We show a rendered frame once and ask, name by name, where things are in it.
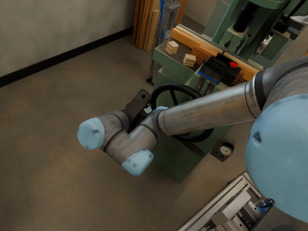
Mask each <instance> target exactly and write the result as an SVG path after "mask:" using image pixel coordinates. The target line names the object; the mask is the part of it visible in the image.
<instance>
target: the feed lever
mask: <svg viewBox="0 0 308 231"><path fill-rule="evenodd" d="M306 1H307V0H301V1H300V2H299V3H298V5H297V6H296V7H295V8H294V9H293V10H292V12H291V13H290V14H289V15H288V16H287V17H286V16H284V15H282V16H281V17H280V18H279V20H278V21H277V22H276V24H275V25H274V27H273V29H274V30H276V31H278V32H280V33H284V32H285V31H286V30H287V29H288V28H289V26H290V25H291V23H292V22H293V20H291V19H290V16H293V15H294V14H295V13H296V12H297V11H298V9H299V8H300V7H301V6H302V5H303V4H304V3H305V2H306Z"/></svg>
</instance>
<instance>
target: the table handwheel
mask: <svg viewBox="0 0 308 231"><path fill-rule="evenodd" d="M167 90H169V91H170V94H171V96H172V99H173V102H174V106H176V105H178V102H177V99H176V95H175V92H174V90H176V91H180V92H183V93H185V94H187V95H189V96H191V97H192V98H193V99H197V98H200V97H203V96H202V95H201V94H200V93H199V92H197V91H196V90H195V89H193V88H191V87H189V86H187V85H184V84H180V83H175V82H170V83H165V84H162V85H160V86H158V87H157V88H156V89H155V90H154V91H153V92H152V94H151V95H152V99H151V101H150V102H149V105H151V104H152V103H156V100H157V97H158V96H159V95H160V94H161V93H162V92H164V91H167ZM189 100H190V99H189V98H188V99H187V100H186V101H185V102H188V101H189ZM213 130H214V128H211V129H205V131H204V132H203V133H202V134H200V135H198V136H193V137H191V136H184V135H181V134H177V135H171V137H173V138H175V139H177V140H180V141H183V142H186V143H198V142H201V141H203V140H205V139H207V138H208V137H209V136H210V135H211V134H212V132H213Z"/></svg>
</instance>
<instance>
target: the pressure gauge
mask: <svg viewBox="0 0 308 231"><path fill-rule="evenodd" d="M233 151H234V147H233V145H232V144H230V143H222V145H221V147H220V152H221V153H222V154H223V155H226V156H231V155H232V154H233Z"/></svg>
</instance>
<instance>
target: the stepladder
mask: <svg viewBox="0 0 308 231"><path fill-rule="evenodd" d="M179 2H180V0H160V10H159V18H158V23H157V28H156V34H155V39H154V46H153V52H152V57H153V53H154V49H155V48H156V47H157V46H159V45H160V44H162V43H163V42H165V41H166V40H168V39H169V38H171V36H170V35H171V32H172V29H173V28H175V24H176V17H177V12H178V9H179V8H180V7H181V5H180V4H179ZM170 23H171V25H170ZM169 28H170V30H169ZM152 57H151V62H150V68H149V73H148V78H147V79H146V82H150V81H152V80H153V81H152V86H153V85H154V82H155V79H156V76H157V73H158V70H160V69H161V67H162V65H161V64H160V63H158V62H156V61H154V60H153V59H152ZM154 63H155V66H154ZM153 67H154V75H153V78H152V73H153Z"/></svg>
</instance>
